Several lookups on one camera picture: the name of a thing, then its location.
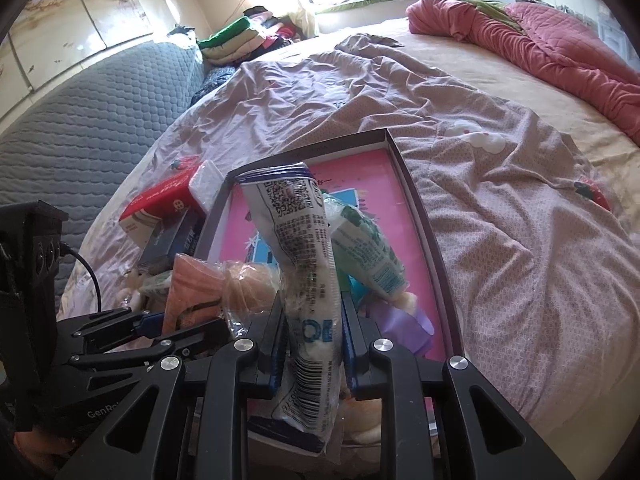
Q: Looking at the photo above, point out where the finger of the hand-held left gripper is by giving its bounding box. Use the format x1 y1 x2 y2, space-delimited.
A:
56 307 168 351
70 317 236 376

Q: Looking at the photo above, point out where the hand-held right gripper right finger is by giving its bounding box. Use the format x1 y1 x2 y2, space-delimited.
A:
340 292 576 480

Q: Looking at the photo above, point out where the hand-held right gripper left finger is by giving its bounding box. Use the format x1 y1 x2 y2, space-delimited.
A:
52 305 291 480

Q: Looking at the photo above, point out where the pink cloth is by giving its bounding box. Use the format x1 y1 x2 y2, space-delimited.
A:
162 254 236 333

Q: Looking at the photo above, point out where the beige plush bunny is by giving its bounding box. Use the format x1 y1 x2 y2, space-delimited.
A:
345 397 388 443

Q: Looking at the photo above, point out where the peach cloth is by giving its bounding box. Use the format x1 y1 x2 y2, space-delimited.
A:
220 259 286 341

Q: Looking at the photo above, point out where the white pack with blue ends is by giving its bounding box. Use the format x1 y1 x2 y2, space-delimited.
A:
235 161 346 456

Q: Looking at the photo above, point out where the white pack with green print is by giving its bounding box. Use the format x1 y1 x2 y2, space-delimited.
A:
322 192 408 298

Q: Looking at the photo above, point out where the dark shallow box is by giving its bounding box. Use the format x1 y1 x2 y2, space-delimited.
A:
192 128 463 461

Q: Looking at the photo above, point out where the person's left hand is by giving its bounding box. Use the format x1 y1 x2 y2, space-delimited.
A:
12 430 78 461

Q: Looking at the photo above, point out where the dark blue box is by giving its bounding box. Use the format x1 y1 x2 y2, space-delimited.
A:
137 207 206 268

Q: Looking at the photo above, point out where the red and white tissue box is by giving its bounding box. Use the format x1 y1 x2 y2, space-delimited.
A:
119 160 226 251

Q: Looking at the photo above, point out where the grey quilted headboard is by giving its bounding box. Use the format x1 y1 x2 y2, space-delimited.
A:
0 40 206 301

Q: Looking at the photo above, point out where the pink book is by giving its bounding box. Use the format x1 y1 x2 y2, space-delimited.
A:
207 147 448 361

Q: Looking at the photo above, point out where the lilac printed bedsheet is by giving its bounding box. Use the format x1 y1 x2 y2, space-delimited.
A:
60 34 618 436

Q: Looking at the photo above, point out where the dark patterned cloth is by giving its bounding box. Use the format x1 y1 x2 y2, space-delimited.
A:
190 65 241 108

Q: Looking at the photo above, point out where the stack of folded clothes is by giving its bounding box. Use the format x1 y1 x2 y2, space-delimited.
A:
197 7 306 66

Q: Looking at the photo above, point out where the pink quilt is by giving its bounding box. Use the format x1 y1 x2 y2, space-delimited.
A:
406 0 640 146

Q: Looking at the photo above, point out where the green cloth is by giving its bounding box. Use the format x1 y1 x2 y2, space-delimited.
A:
452 0 523 31

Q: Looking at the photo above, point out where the black cable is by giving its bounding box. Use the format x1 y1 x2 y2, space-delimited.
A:
60 242 103 313

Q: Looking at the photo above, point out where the blossom wall painting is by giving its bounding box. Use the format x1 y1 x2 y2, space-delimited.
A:
0 0 153 121

